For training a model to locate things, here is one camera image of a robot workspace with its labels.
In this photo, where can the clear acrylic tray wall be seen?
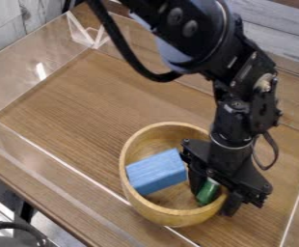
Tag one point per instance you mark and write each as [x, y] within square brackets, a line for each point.
[64, 133]

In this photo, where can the green Expo marker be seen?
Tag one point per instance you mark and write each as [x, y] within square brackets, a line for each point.
[208, 192]

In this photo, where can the brown wooden bowl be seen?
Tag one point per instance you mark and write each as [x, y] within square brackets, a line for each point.
[172, 207]

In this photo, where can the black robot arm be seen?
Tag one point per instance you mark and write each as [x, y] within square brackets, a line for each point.
[201, 40]

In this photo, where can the blue foam block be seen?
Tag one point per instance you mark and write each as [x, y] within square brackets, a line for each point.
[157, 172]

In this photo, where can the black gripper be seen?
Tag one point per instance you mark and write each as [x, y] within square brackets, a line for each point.
[233, 164]

